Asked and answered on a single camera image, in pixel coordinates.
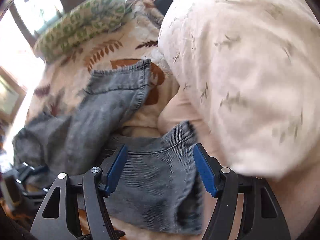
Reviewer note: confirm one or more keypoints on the green checkered pillow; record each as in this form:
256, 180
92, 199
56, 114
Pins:
75, 27

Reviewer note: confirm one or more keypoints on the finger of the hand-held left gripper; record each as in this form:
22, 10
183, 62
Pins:
30, 171

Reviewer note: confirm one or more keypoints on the white sprig-print pillow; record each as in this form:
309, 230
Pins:
237, 67

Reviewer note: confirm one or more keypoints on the cream leaf-print fleece blanket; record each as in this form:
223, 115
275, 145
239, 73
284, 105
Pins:
112, 45

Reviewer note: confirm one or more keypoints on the grey denim pants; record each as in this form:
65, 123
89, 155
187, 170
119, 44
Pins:
100, 105

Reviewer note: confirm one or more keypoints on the framed wall picture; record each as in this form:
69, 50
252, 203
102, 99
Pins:
10, 95

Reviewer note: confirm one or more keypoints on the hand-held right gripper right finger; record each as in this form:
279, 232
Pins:
205, 170

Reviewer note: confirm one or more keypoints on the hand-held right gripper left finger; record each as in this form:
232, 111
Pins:
115, 170

